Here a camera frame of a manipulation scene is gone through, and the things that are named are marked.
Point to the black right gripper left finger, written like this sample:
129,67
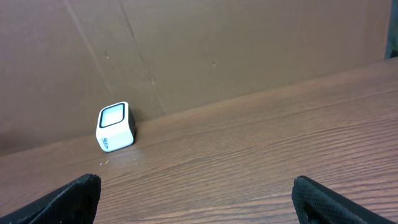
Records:
75,202

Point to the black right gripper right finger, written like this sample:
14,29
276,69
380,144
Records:
315,203

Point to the white barcode scanner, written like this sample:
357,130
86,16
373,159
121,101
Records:
116,127

